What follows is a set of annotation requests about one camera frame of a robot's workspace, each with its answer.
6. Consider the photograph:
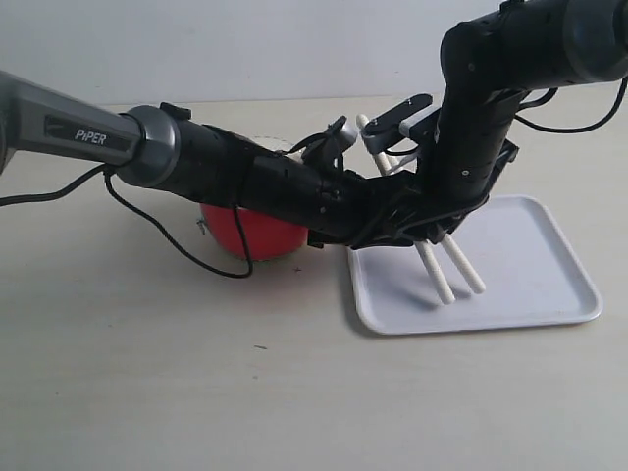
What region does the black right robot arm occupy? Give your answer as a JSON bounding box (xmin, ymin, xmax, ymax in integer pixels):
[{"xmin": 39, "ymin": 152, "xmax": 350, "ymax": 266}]
[{"xmin": 410, "ymin": 1, "xmax": 627, "ymax": 242}]

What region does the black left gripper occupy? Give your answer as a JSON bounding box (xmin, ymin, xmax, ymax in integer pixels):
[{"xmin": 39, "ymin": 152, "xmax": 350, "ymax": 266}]
[{"xmin": 306, "ymin": 167, "xmax": 442, "ymax": 248}]

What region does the red small drum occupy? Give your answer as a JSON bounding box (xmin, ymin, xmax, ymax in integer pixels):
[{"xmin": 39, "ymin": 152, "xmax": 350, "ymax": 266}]
[{"xmin": 200, "ymin": 204, "xmax": 308, "ymax": 261}]

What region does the white plastic tray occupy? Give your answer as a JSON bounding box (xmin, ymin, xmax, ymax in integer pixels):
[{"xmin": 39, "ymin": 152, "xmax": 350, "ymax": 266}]
[{"xmin": 348, "ymin": 195, "xmax": 603, "ymax": 336}]

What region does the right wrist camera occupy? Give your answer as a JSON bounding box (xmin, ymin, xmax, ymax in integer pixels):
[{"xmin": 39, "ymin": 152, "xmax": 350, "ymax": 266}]
[{"xmin": 360, "ymin": 93, "xmax": 439, "ymax": 155}]

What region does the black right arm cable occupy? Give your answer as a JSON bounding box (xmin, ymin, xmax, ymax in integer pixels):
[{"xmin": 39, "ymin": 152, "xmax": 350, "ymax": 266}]
[{"xmin": 514, "ymin": 73, "xmax": 628, "ymax": 134}]

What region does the white drumstick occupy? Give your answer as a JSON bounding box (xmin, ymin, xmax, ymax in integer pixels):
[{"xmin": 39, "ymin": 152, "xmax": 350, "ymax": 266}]
[
  {"xmin": 356, "ymin": 113, "xmax": 487, "ymax": 295},
  {"xmin": 373, "ymin": 153, "xmax": 455, "ymax": 305}
]

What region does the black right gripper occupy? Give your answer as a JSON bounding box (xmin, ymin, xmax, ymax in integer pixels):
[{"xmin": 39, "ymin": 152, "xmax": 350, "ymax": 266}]
[{"xmin": 414, "ymin": 90, "xmax": 520, "ymax": 244}]

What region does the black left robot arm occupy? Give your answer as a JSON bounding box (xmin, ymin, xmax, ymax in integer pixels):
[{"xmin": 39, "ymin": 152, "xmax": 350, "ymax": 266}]
[{"xmin": 1, "ymin": 74, "xmax": 444, "ymax": 249}]

